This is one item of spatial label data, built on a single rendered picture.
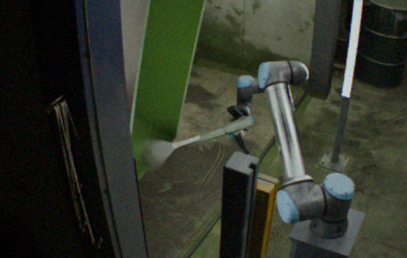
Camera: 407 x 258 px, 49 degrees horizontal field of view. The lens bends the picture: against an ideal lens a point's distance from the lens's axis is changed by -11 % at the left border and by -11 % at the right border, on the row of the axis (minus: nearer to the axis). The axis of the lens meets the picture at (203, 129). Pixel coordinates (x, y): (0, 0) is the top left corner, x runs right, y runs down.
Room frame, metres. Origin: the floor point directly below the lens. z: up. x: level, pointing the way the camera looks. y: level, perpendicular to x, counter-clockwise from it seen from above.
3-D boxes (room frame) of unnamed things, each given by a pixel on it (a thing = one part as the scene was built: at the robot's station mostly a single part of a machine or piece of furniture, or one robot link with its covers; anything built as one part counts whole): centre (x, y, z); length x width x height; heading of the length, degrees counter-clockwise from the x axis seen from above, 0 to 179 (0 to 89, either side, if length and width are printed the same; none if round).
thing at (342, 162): (2.73, -0.98, 0.01); 0.20 x 0.20 x 0.01; 61
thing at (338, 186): (1.51, -0.58, 0.83); 0.17 x 0.15 x 0.18; 101
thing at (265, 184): (0.83, -0.11, 1.42); 0.12 x 0.06 x 0.26; 61
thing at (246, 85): (2.42, -0.25, 0.83); 0.12 x 0.09 x 0.12; 101
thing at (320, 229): (1.51, -0.59, 0.69); 0.19 x 0.19 x 0.10
